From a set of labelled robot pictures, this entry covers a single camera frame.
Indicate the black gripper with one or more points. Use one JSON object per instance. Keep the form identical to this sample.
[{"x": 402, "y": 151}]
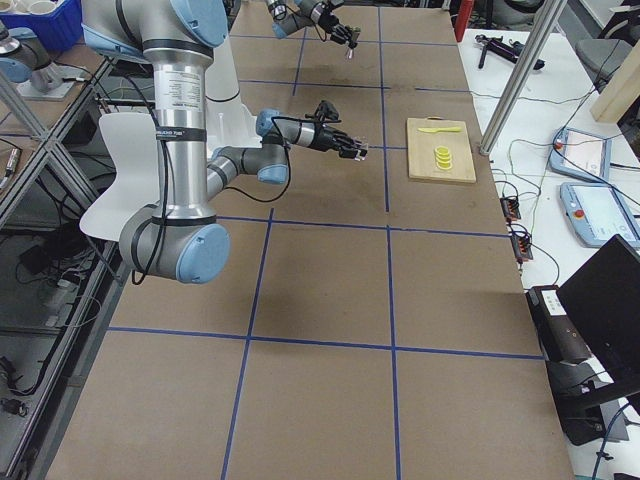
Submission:
[
  {"x": 331, "y": 24},
  {"x": 326, "y": 139}
]

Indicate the clear glass measuring cup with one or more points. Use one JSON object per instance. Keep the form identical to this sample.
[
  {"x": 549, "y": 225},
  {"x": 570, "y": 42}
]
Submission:
[{"x": 361, "y": 148}]

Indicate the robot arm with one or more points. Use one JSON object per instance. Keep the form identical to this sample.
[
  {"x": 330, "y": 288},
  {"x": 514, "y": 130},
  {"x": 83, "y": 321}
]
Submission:
[
  {"x": 194, "y": 137},
  {"x": 309, "y": 13}
]

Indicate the bamboo cutting board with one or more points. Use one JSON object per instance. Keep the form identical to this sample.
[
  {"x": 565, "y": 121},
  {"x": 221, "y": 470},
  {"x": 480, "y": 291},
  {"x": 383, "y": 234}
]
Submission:
[{"x": 421, "y": 156}]

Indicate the yellow plastic knife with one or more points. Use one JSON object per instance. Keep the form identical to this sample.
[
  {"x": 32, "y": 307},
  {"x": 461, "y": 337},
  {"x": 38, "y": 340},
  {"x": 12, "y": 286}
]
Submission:
[{"x": 434, "y": 130}]

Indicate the upper blue teach pendant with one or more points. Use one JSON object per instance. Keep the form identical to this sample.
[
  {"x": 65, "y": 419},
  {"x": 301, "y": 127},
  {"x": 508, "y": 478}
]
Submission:
[{"x": 580, "y": 155}]

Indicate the blue teach pendant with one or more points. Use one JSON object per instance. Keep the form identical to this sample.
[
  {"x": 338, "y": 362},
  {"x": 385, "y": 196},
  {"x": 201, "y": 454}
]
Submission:
[
  {"x": 580, "y": 155},
  {"x": 597, "y": 212}
]

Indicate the lower blue teach pendant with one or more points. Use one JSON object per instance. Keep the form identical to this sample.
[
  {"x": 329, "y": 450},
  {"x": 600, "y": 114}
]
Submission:
[{"x": 597, "y": 212}]

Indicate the black laptop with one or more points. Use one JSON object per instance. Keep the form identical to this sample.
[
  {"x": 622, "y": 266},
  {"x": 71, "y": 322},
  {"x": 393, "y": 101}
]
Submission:
[{"x": 602, "y": 300}]

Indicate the blue storage bin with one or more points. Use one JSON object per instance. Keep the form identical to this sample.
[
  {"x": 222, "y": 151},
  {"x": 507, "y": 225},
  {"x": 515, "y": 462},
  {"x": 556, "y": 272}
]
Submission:
[{"x": 58, "y": 31}]

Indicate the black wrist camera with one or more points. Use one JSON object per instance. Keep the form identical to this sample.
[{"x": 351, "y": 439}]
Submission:
[{"x": 325, "y": 112}]

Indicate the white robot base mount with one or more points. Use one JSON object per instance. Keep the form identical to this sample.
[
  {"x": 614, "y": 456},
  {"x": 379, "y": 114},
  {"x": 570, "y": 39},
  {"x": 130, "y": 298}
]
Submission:
[{"x": 229, "y": 123}]

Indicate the aluminium frame post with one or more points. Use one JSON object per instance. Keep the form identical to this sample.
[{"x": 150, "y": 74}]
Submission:
[{"x": 536, "y": 40}]

